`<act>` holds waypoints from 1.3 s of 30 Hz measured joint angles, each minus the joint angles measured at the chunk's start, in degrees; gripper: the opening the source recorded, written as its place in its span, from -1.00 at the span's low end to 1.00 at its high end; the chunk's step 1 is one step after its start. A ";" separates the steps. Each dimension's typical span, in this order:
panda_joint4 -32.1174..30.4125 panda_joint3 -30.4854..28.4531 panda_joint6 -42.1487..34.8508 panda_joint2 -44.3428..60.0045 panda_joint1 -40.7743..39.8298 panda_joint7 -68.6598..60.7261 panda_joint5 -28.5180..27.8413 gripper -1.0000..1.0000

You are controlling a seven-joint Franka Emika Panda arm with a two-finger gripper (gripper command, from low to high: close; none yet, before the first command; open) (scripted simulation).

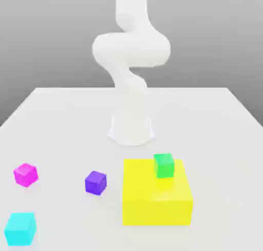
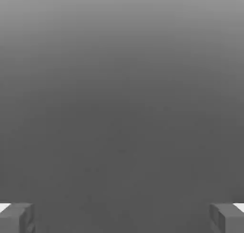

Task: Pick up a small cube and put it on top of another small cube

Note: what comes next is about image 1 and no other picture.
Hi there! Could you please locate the small purple cube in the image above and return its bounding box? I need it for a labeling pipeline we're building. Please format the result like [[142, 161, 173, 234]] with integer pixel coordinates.
[[84, 170, 107, 196]]

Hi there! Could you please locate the small green cube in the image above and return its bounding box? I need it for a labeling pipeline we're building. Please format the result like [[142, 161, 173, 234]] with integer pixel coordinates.
[[153, 153, 175, 179]]

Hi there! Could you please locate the small cyan cube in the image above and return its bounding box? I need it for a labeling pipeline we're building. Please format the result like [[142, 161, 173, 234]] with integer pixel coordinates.
[[4, 212, 37, 247]]

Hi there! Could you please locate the large yellow box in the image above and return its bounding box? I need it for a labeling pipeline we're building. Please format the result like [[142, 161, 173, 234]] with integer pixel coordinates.
[[122, 158, 194, 226]]

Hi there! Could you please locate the small magenta cube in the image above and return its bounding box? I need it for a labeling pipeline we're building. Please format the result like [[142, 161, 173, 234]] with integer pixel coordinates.
[[13, 163, 39, 188]]

